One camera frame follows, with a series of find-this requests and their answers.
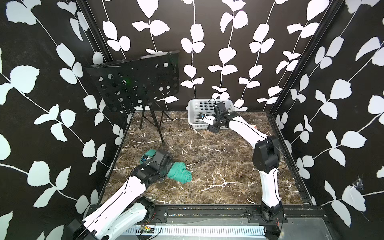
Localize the green long pants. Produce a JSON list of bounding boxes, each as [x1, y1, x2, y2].
[[140, 149, 193, 184]]

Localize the white plastic mesh basket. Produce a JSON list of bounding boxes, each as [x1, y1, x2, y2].
[[187, 99, 235, 130]]

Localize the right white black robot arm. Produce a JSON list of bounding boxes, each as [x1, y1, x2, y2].
[[199, 111, 283, 222]]

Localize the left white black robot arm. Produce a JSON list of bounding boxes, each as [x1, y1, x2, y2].
[[66, 161, 175, 240]]

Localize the small green circuit board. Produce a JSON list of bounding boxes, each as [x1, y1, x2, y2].
[[140, 226, 155, 235]]

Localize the black perforated music stand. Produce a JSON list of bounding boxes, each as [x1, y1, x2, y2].
[[85, 51, 180, 131]]

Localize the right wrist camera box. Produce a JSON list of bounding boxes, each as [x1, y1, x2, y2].
[[213, 102, 229, 119]]

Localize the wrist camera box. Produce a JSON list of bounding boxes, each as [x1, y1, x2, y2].
[[213, 102, 229, 119], [152, 150, 173, 166]]

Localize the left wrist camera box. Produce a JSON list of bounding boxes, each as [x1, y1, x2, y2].
[[152, 150, 173, 166]]

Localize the white slotted cable duct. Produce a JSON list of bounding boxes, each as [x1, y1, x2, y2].
[[122, 225, 265, 238]]

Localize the black front mounting rail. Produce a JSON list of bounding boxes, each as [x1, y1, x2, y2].
[[145, 205, 325, 225]]

